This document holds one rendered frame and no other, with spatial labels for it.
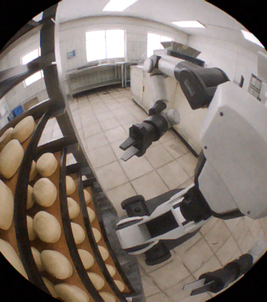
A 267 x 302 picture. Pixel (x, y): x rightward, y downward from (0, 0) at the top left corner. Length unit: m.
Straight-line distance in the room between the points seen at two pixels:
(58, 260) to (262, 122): 0.33
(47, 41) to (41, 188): 0.24
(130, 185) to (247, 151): 1.05
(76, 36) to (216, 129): 4.23
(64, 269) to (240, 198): 0.28
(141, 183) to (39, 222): 1.04
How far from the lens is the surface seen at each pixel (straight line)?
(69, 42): 4.21
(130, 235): 0.54
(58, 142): 0.27
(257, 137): 0.19
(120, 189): 1.12
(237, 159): 0.21
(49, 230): 0.18
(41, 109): 0.24
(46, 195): 0.19
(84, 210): 0.28
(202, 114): 1.28
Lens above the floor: 1.02
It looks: 47 degrees down
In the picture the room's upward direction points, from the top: straight up
